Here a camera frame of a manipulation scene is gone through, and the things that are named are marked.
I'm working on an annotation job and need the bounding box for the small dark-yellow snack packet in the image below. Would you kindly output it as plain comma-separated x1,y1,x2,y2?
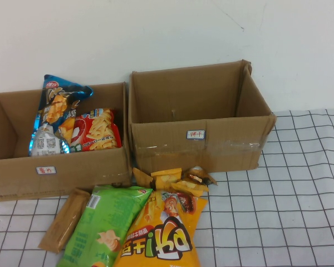
132,167,154,190

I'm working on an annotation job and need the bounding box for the red fries snack bag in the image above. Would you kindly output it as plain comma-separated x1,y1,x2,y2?
58,107,122,153

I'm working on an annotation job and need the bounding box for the brown wrapped snack bar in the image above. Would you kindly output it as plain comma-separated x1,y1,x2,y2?
38,187,91,254

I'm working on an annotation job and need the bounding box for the small orange cracker packet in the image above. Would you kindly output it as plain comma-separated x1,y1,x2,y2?
150,167,183,190

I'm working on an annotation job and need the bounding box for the small brown pie packet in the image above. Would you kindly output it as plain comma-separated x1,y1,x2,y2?
182,166,218,186

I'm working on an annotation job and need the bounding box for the small yellow biscuit packet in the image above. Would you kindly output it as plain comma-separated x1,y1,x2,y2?
171,179,209,197

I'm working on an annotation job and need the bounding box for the taped brown cardboard box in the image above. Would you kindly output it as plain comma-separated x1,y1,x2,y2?
127,59,278,174

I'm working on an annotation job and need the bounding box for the long brown cardboard box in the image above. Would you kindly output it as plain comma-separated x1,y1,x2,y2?
0,82,133,201

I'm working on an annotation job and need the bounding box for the green barcode chip bag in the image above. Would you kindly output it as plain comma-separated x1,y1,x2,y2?
56,185,153,267

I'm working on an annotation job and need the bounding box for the orange-yellow chip bag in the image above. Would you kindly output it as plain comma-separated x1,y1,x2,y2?
112,190,209,267

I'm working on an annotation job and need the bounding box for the blue chip bag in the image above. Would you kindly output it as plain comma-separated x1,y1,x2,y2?
28,74,94,157

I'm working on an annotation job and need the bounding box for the white black-grid tablecloth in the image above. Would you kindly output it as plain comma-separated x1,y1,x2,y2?
0,107,334,267

